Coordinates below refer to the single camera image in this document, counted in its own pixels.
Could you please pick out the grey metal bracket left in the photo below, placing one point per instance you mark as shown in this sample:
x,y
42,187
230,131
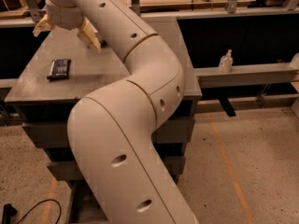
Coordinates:
x,y
35,12

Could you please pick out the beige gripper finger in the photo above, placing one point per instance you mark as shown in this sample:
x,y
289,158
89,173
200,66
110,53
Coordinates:
x,y
87,35
44,25

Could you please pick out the grey drawer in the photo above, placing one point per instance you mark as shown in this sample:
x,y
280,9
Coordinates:
x,y
69,171
83,208
53,134

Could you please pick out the clear sanitizer pump bottle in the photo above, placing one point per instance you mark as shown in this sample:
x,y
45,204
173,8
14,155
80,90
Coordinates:
x,y
226,62

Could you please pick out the bottom grey drawer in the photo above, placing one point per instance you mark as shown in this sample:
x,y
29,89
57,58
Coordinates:
x,y
83,208

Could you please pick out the top grey drawer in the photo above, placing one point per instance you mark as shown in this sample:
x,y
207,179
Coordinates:
x,y
53,134

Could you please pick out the grey drawer cabinet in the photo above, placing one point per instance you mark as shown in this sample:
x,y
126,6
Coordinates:
x,y
89,71

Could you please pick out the black plug device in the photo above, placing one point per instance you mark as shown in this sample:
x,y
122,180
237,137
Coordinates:
x,y
8,212

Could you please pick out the grey metal rail shelf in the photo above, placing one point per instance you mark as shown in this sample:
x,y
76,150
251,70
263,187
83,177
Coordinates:
x,y
245,75

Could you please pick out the middle grey drawer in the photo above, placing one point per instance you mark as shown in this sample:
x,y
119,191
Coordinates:
x,y
69,171

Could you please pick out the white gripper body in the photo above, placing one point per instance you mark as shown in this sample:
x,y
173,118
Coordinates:
x,y
64,19

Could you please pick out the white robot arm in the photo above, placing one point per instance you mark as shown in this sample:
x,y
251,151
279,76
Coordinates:
x,y
109,130

